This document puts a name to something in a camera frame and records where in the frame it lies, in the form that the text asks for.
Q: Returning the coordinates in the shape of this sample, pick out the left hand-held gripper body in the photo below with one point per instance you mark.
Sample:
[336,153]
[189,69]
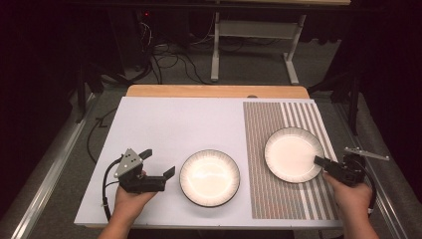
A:
[132,179]

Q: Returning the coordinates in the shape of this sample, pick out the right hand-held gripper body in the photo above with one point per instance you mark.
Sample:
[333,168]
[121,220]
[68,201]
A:
[351,171]

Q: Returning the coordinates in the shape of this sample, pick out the white plate with dark rim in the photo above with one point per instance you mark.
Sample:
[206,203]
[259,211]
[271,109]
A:
[209,178]
[292,156]

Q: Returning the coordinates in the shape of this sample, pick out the person's left hand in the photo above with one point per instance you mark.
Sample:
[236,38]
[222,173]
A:
[127,205]

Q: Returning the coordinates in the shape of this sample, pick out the person's right hand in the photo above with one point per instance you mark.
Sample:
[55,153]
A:
[353,202]

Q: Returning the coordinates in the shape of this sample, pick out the white board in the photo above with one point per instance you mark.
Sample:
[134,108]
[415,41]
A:
[172,122]

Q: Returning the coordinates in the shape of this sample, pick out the striped grey and white mat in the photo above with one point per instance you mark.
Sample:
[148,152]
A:
[265,195]

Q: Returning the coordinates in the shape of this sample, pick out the black metal stand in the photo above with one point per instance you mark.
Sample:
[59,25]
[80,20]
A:
[84,86]
[348,93]

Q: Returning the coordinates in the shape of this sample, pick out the wooden table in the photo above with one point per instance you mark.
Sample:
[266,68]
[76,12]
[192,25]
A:
[215,91]

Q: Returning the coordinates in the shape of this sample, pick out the dark device with red light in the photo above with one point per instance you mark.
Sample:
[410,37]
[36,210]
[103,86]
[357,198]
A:
[146,14]

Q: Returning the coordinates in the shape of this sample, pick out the metal floor rail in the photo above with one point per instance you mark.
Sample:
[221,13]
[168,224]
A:
[381,199]
[56,166]

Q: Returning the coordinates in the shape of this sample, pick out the white metal desk frame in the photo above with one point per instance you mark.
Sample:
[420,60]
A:
[255,30]

